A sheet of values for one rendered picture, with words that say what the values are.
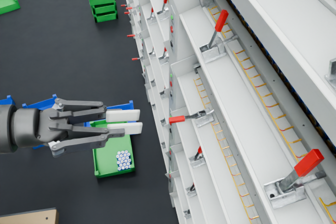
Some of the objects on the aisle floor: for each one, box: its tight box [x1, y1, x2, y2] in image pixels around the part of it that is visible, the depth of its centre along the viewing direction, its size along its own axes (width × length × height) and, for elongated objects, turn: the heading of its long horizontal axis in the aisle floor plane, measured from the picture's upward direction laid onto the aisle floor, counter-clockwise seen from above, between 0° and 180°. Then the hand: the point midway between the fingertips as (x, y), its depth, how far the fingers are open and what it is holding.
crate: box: [90, 120, 136, 179], centre depth 156 cm, size 30×20×8 cm
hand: (124, 122), depth 61 cm, fingers open, 3 cm apart
